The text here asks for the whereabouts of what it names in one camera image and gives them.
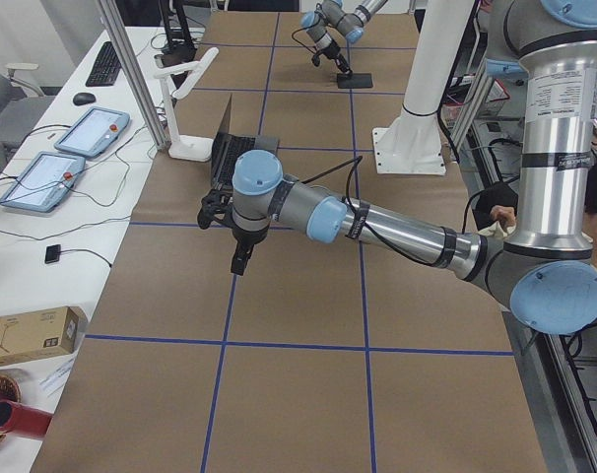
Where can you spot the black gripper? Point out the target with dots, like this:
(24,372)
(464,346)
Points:
(334,51)
(245,239)

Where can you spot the black mouse pad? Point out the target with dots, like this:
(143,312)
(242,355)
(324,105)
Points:
(355,81)

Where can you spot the grey laptop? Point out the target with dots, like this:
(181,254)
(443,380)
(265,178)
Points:
(227,148)

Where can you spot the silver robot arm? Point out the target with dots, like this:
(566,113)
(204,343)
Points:
(542,271)
(351,26)

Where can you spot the black desk mouse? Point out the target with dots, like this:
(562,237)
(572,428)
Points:
(83,98)

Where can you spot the far blue teach pendant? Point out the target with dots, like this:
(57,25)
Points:
(93,132)

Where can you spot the blue teach pendant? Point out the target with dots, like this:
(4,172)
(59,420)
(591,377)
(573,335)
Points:
(93,132)
(44,183)

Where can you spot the small black puck device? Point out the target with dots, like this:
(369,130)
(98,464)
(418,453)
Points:
(52,253)

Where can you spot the near blue teach pendant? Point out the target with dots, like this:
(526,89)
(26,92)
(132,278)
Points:
(44,183)

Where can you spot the black keyboard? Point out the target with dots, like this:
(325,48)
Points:
(106,67)

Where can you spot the cardboard box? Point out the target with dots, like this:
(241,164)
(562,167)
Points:
(39,334)

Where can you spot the grey office chair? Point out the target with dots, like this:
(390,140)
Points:
(21,107)

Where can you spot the red bottle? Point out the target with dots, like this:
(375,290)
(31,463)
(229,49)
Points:
(19,420)

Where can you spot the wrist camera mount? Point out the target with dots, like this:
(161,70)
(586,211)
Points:
(216,207)

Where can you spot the white camera stand column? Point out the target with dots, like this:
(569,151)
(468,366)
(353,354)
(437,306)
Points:
(412,144)

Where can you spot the aluminium frame post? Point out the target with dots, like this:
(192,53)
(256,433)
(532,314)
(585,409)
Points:
(115,28)

